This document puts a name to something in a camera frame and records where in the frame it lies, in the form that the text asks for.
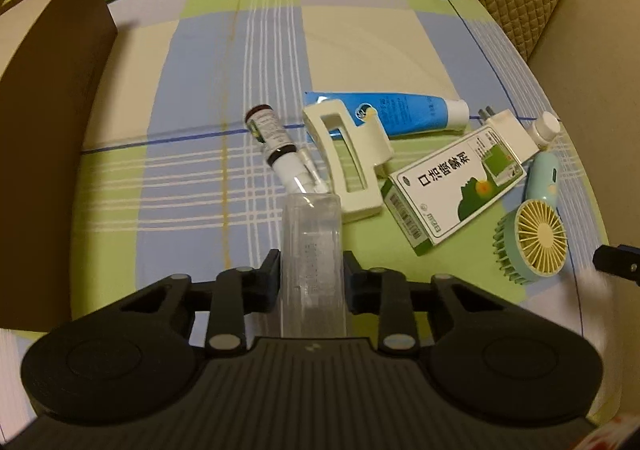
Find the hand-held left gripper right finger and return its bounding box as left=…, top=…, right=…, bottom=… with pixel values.
left=342, top=250, right=501, bottom=356

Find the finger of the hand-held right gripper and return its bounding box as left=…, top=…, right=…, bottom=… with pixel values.
left=592, top=244, right=640, bottom=287

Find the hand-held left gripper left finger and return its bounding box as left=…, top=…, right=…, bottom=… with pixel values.
left=120, top=249, right=281, bottom=351

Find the white charger plug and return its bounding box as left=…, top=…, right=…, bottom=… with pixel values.
left=477, top=106, right=540, bottom=165

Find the brown cardboard box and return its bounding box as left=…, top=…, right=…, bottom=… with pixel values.
left=0, top=0, right=119, bottom=331

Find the teal handheld fan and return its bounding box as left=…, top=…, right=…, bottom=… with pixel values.
left=492, top=151, right=568, bottom=285

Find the green and white medicine box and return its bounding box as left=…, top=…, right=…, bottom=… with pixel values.
left=382, top=126, right=528, bottom=257

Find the brown spray bottle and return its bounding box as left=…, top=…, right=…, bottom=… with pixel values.
left=244, top=104, right=328, bottom=195

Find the small white bottle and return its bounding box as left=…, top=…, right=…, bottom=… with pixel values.
left=525, top=111, right=561, bottom=151

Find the blue cream tube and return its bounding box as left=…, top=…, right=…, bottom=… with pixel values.
left=305, top=90, right=470, bottom=139

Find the plaid bed sheet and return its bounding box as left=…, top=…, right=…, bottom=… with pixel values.
left=70, top=0, right=613, bottom=426

